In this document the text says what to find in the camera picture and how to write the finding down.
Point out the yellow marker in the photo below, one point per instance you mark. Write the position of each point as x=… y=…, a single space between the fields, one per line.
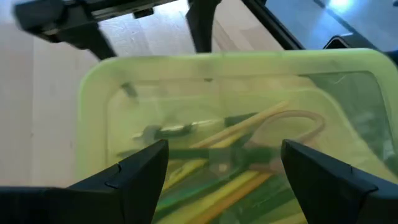
x=217 y=194

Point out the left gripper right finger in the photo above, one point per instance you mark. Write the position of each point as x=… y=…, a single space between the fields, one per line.
x=314 y=180

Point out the green translucent supply box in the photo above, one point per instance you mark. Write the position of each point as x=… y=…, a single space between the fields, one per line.
x=186 y=68

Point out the black grey marker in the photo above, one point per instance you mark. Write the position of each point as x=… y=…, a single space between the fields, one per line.
x=171 y=130

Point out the black table frame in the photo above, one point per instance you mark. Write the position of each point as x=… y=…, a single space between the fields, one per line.
x=202 y=25

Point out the natural wood pencil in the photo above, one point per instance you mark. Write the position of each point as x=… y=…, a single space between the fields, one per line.
x=248 y=123

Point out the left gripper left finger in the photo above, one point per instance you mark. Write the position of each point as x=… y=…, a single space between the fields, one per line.
x=143 y=174

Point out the yellow highlighter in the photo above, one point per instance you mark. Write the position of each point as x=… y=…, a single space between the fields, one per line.
x=186 y=169

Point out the black pen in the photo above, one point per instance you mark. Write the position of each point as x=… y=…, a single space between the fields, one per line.
x=192 y=153

